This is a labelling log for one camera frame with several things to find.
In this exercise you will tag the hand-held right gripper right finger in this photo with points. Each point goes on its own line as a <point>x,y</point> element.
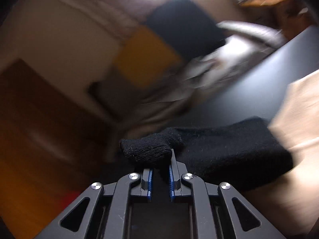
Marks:
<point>171,181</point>

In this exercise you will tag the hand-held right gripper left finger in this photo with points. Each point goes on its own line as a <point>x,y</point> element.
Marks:
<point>149,181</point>

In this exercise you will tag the black knit sweater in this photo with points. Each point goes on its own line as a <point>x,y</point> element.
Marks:
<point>224,149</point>

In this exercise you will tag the grey cloth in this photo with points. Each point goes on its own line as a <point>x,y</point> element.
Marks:
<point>162,112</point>

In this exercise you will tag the orange wooden wardrobe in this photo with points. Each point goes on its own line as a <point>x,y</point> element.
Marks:
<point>37,129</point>

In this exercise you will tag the grey yellow blue cushion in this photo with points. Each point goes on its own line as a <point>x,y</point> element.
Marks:
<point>149,54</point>

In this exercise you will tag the beige garment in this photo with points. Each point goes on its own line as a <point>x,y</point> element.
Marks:
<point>299,109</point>

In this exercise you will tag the white printed pillow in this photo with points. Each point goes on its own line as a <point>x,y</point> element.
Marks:
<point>234,47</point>

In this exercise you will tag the pink curtain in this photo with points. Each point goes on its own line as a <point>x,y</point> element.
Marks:
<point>99,5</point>

